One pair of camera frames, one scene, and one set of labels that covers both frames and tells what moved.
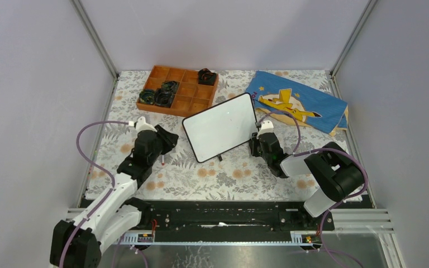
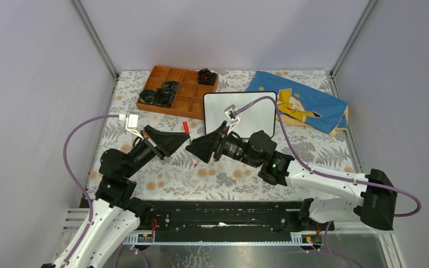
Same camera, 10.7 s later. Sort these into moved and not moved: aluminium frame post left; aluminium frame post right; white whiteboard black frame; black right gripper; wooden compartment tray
Moved: black right gripper; white whiteboard black frame
Not moved: wooden compartment tray; aluminium frame post right; aluminium frame post left
